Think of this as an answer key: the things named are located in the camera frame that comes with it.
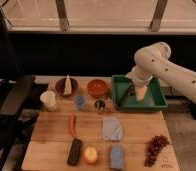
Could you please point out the white plastic cup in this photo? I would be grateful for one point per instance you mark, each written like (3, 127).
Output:
(48, 98)

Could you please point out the black tool in tray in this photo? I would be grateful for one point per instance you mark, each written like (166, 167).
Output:
(128, 92)

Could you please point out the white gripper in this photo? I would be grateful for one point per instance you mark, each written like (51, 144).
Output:
(140, 78)

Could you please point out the bunch of dark grapes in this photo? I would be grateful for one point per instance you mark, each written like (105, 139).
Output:
(154, 148)

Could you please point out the black rectangular block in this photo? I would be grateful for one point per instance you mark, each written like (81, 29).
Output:
(74, 153)

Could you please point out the orange red bowl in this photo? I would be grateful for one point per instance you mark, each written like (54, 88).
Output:
(97, 88)

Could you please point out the black chair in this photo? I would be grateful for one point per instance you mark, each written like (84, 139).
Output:
(11, 126)

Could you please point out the blue plastic cup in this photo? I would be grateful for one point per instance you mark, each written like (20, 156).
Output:
(80, 102)

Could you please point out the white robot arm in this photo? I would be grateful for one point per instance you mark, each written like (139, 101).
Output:
(154, 60)

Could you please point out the small dark glass jar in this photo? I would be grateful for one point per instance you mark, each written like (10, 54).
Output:
(100, 105)

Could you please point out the green plastic tray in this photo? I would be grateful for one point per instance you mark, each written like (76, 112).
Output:
(154, 99)

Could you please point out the blue sponge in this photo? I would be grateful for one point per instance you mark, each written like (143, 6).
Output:
(116, 157)

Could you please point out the orange carrot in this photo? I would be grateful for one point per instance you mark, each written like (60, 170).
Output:
(72, 126)

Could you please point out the dark purple bowl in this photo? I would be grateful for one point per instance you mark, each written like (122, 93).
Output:
(60, 87)

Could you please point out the light blue folded cloth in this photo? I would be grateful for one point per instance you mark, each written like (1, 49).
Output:
(112, 129)

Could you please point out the pale yellow banana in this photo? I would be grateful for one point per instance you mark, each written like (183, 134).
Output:
(68, 86)

